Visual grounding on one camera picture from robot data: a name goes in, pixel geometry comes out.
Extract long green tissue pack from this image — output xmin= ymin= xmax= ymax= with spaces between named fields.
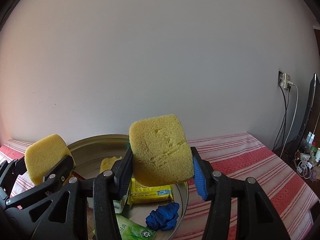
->
xmin=113 ymin=194 xmax=128 ymax=213

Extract small green tissue pack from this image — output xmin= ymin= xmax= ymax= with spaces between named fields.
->
xmin=116 ymin=214 xmax=156 ymax=240

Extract large yellow snack packet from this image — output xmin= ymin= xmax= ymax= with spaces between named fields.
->
xmin=127 ymin=177 xmax=174 ymax=205

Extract black monitor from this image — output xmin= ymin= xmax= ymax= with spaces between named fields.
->
xmin=297 ymin=73 xmax=320 ymax=146

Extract wall power socket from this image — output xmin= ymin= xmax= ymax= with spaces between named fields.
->
xmin=278 ymin=70 xmax=290 ymax=89

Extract cluttered items on desk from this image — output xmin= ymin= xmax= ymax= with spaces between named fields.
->
xmin=296 ymin=132 xmax=319 ymax=181

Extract red white striped bedspread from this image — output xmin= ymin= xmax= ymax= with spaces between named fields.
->
xmin=0 ymin=132 xmax=320 ymax=240

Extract small yellow sponge block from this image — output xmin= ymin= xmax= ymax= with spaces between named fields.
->
xmin=129 ymin=114 xmax=194 ymax=186

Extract yellow rounded sponge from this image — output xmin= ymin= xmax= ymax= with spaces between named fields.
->
xmin=24 ymin=134 xmax=72 ymax=186

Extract white cable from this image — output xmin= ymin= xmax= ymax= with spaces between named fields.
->
xmin=279 ymin=81 xmax=299 ymax=158

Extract blue round cookie tin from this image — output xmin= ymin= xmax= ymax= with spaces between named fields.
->
xmin=67 ymin=134 xmax=189 ymax=240

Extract yellow sponge wedge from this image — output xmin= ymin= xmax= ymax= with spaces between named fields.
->
xmin=99 ymin=157 xmax=122 ymax=173

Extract blue cloth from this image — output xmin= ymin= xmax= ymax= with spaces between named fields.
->
xmin=145 ymin=202 xmax=180 ymax=231

